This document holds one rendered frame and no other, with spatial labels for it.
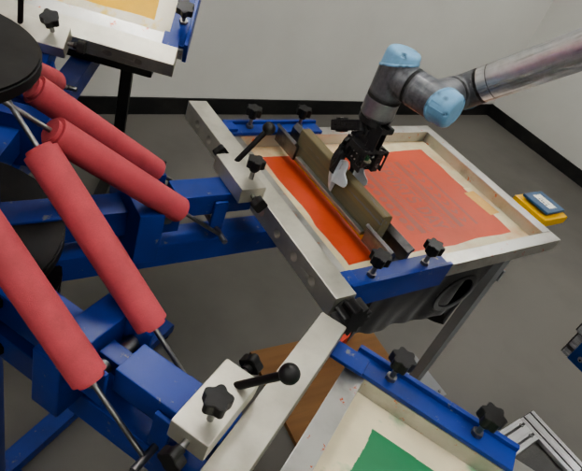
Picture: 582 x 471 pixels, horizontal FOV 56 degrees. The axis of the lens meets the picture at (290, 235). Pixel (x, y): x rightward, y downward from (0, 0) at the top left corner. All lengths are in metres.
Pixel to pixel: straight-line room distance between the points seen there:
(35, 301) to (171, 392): 0.21
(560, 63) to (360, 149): 0.41
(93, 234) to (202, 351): 1.41
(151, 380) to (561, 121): 4.70
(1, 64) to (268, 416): 0.58
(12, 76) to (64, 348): 0.34
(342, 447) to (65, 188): 0.56
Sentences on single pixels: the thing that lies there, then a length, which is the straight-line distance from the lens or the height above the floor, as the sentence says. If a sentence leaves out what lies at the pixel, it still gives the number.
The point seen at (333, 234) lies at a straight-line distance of 1.28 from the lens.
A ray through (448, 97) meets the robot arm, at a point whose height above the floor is 1.34.
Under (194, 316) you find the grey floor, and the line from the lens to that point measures 2.28.
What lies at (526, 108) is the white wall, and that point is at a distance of 5.37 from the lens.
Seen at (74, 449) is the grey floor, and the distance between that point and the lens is 1.92.
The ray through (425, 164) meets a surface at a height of 0.96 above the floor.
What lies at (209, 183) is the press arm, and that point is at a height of 1.04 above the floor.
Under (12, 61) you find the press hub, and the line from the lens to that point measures 0.83.
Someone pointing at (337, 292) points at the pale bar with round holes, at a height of 1.04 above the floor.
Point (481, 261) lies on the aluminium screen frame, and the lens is 1.42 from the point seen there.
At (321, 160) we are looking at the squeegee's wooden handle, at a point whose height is 1.04.
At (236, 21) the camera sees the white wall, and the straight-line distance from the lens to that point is 3.43.
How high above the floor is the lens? 1.69
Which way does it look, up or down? 37 degrees down
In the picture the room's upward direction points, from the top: 22 degrees clockwise
